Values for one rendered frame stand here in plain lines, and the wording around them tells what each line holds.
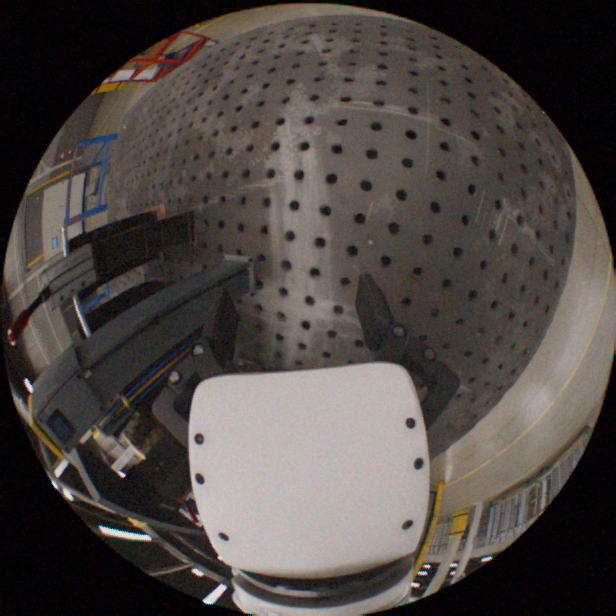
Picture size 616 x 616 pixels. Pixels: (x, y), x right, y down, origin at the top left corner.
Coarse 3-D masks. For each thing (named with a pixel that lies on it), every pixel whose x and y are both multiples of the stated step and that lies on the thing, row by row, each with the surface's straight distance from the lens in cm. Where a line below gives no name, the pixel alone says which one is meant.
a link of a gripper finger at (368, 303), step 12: (360, 276) 14; (360, 288) 14; (372, 288) 13; (360, 300) 14; (372, 300) 12; (384, 300) 13; (360, 312) 14; (372, 312) 12; (384, 312) 12; (360, 324) 15; (372, 324) 12; (384, 324) 12; (372, 336) 12; (384, 336) 12; (372, 348) 13; (408, 348) 12; (420, 348) 12; (408, 360) 12; (420, 360) 12; (432, 360) 12; (408, 372) 13
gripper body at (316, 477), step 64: (256, 384) 9; (320, 384) 8; (384, 384) 9; (192, 448) 9; (256, 448) 8; (320, 448) 8; (384, 448) 8; (256, 512) 8; (320, 512) 8; (384, 512) 8; (256, 576) 10; (320, 576) 9; (384, 576) 9
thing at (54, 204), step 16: (80, 176) 845; (48, 192) 845; (64, 192) 836; (80, 192) 837; (48, 208) 836; (64, 208) 830; (80, 208) 832; (48, 224) 831; (80, 224) 831; (48, 240) 830; (48, 256) 832
